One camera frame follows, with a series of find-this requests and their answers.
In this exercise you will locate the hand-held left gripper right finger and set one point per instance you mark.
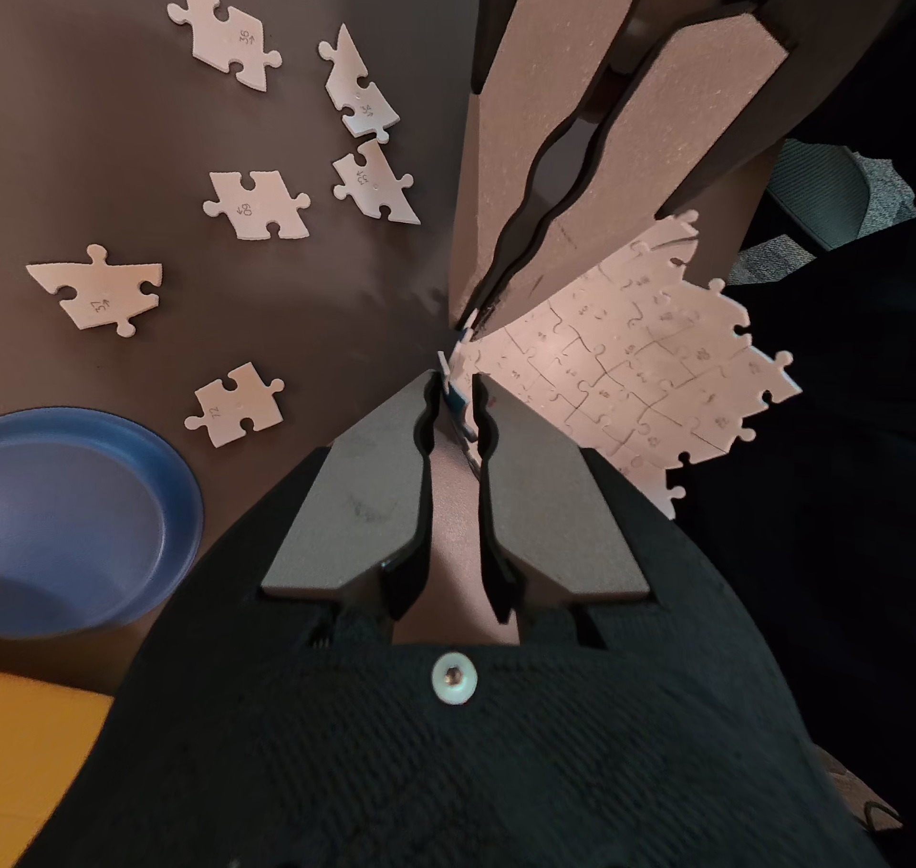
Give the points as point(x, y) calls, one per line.
point(558, 517)

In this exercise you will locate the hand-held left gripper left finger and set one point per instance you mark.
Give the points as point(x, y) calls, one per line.
point(350, 517)

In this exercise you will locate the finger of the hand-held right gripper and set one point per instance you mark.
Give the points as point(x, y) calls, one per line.
point(680, 117)
point(529, 95)

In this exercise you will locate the partly built puzzle ball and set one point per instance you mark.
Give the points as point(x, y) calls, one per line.
point(630, 381)

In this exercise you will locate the single curved puzzle piece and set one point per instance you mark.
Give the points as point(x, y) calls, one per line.
point(458, 371)

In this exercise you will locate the white puzzle pieces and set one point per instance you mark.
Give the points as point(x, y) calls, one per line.
point(257, 206)

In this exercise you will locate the blue plastic ball stand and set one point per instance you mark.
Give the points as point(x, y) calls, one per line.
point(79, 524)

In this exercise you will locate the person's dark clothed body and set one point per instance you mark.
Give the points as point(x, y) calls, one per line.
point(823, 524)

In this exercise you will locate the yellow plastic bin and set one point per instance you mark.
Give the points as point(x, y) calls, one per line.
point(36, 753)

